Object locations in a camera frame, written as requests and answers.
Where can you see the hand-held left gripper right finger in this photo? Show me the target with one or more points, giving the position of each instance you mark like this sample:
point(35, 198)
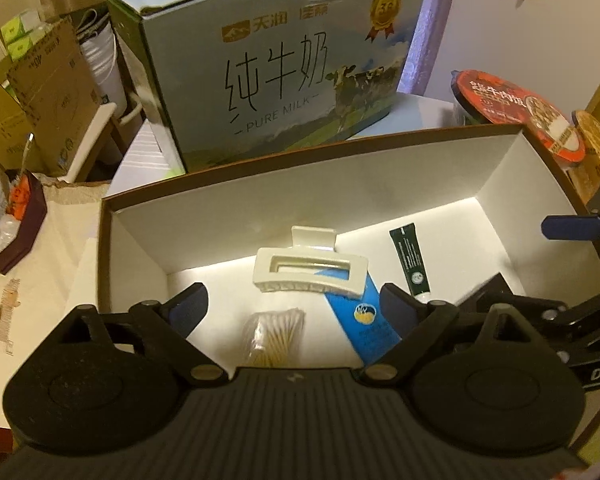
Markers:
point(397, 310)

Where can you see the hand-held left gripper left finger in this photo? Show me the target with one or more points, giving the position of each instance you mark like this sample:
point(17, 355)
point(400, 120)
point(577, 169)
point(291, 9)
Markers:
point(187, 306)

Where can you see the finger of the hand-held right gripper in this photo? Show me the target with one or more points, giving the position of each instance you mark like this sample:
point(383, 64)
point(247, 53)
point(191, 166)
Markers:
point(570, 227)
point(580, 320)

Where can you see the blue cream tube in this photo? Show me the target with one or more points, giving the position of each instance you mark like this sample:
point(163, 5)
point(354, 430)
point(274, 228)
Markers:
point(365, 320)

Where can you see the small dark green tube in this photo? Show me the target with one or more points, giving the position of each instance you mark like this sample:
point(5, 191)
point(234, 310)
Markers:
point(410, 260)

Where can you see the clear bag of cotton swabs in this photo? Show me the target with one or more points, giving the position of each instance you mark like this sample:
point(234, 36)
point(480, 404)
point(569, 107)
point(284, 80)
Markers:
point(275, 335)

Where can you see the white hair claw clip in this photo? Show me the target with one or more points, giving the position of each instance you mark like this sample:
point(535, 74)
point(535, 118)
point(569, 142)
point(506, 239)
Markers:
point(280, 282)

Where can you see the brown cardboard box white inside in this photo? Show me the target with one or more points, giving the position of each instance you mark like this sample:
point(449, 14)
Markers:
point(330, 185)

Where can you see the red label instant noodle bowl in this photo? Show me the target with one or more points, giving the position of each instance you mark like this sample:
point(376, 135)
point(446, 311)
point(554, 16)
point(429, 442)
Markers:
point(510, 100)

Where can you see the cream cloth with animal print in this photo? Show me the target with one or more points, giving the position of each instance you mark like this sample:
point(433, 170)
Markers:
point(45, 280)

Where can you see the dark red storage box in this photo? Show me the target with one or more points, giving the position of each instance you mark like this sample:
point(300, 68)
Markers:
point(30, 225)

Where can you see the orange item in box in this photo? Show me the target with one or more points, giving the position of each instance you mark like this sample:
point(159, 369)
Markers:
point(21, 195)

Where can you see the pale blue milk carton box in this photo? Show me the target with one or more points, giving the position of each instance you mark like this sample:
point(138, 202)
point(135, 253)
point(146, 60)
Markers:
point(280, 85)

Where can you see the lavender curtain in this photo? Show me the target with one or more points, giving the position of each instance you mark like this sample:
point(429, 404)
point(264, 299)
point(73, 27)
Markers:
point(437, 20)

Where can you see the white bucket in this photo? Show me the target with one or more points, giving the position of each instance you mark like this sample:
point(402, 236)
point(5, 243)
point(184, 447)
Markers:
point(100, 70)

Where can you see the large brown cardboard carton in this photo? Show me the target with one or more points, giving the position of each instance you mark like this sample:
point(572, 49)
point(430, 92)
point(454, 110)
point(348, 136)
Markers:
point(50, 90)

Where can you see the small brown cardboard carton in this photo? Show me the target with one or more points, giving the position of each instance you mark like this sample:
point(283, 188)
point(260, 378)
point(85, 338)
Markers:
point(5, 120)

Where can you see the green tissue packs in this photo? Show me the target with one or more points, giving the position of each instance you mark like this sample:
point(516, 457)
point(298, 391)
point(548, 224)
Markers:
point(22, 30)

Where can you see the white chair frame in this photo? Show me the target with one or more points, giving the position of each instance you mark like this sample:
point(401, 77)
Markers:
point(92, 135)

